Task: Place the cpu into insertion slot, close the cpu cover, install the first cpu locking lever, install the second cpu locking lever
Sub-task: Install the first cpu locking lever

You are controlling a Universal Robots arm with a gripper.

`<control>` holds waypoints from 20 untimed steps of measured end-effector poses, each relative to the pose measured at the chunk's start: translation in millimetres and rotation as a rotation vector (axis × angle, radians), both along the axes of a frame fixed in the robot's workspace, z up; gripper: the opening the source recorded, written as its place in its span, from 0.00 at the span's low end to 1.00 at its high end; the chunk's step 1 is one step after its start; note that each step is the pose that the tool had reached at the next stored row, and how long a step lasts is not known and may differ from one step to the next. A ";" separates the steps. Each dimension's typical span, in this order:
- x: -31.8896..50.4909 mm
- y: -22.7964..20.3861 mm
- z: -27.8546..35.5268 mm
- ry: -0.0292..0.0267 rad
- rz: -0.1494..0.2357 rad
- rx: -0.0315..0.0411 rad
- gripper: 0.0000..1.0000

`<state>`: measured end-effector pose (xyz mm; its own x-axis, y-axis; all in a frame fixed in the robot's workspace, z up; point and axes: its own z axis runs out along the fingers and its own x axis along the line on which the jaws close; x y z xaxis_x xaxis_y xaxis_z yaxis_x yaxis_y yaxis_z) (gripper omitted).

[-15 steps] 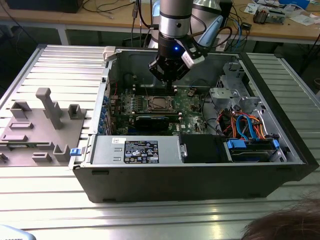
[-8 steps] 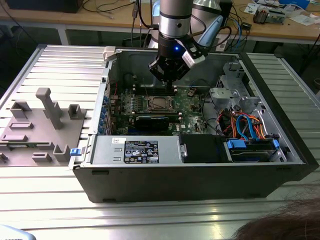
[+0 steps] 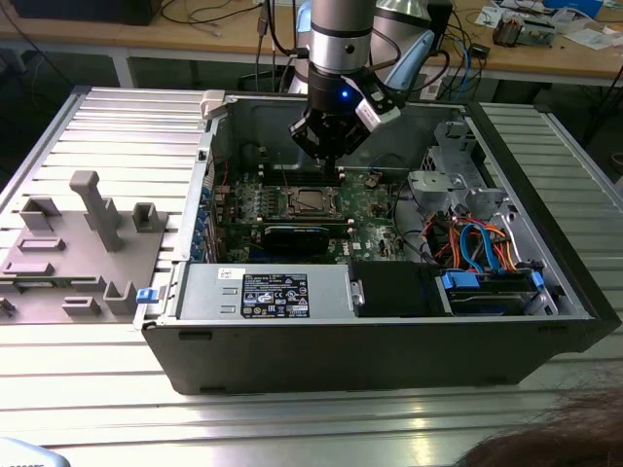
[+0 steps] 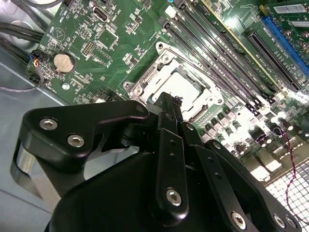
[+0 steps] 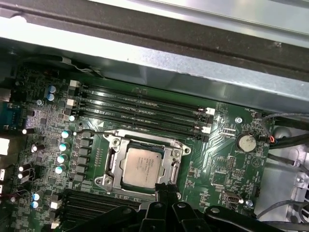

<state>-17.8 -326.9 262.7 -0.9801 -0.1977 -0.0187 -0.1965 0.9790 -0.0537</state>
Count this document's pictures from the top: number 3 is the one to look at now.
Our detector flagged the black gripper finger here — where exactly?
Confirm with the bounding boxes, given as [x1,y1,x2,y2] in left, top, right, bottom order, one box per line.
[289,109,336,190]
[334,118,372,190]

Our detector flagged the thin metal locking lever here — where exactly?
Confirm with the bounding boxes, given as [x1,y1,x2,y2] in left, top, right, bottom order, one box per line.
[277,152,294,195]

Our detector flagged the metal socket cover frame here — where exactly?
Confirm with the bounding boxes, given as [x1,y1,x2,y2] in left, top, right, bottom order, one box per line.
[287,186,342,218]

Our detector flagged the CPU socket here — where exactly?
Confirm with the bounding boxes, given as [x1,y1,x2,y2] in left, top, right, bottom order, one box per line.
[284,184,344,219]

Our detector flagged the black drive bay cover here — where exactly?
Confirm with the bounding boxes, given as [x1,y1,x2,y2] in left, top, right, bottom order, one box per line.
[350,261,442,318]

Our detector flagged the green motherboard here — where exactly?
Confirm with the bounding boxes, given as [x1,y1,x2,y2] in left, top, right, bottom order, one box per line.
[213,167,427,268]

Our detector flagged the silver metal disk bay cage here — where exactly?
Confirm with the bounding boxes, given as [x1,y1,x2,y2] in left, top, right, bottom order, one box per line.
[407,120,520,231]

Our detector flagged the black graphics card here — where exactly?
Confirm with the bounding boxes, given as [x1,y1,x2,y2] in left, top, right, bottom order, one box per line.
[262,222,332,255]

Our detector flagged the black upright box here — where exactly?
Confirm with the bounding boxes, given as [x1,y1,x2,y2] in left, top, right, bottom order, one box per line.
[427,0,455,57]

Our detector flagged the white printed leaflet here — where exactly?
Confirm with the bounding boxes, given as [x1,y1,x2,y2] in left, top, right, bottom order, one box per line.
[474,4,507,28]

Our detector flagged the wooden desk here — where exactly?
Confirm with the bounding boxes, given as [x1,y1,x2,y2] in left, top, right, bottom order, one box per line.
[0,0,623,91]

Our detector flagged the grey power supply with label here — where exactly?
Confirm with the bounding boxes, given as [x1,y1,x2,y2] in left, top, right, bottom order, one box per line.
[177,264,354,321]

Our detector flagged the small finned heat sink cooler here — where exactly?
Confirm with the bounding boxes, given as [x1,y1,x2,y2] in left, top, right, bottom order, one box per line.
[492,13,526,49]

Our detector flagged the hard disk in blue carrier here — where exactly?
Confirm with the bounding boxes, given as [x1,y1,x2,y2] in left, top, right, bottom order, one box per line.
[435,270,545,317]

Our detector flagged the grey electronic module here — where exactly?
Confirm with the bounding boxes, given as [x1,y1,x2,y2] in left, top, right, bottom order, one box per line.
[523,17,557,49]

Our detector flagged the black and grey PC case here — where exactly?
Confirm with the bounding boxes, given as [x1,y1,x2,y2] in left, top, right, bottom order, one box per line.
[133,93,623,397]

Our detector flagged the black equipment box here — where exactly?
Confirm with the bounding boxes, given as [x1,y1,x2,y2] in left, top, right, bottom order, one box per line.
[9,0,160,26]

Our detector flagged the white paper sheets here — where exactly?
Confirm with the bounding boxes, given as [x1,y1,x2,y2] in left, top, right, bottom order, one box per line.
[559,26,622,50]

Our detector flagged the blue cardboard box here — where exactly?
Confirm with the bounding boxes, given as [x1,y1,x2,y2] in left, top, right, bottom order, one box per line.
[543,0,605,16]

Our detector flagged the grey parts rack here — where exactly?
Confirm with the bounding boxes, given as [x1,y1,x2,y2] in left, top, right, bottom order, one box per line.
[0,169,169,325]

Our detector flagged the person's brown-haired head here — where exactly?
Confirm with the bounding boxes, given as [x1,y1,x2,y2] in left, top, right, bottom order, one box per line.
[459,383,623,467]

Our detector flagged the pale grey device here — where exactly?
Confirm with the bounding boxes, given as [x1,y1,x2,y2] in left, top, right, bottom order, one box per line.
[0,436,67,467]

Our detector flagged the white wrist camera, black bracket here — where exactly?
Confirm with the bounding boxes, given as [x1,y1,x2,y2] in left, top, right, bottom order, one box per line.
[340,72,406,133]

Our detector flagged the thick black gripper cable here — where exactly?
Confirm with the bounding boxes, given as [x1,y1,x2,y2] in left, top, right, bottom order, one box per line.
[369,47,452,96]

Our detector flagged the orange power wire bundle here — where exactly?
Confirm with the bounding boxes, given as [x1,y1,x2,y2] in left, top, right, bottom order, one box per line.
[432,218,520,273]

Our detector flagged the blue flat data wire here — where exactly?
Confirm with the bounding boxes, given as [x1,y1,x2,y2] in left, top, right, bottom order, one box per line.
[458,222,505,276]

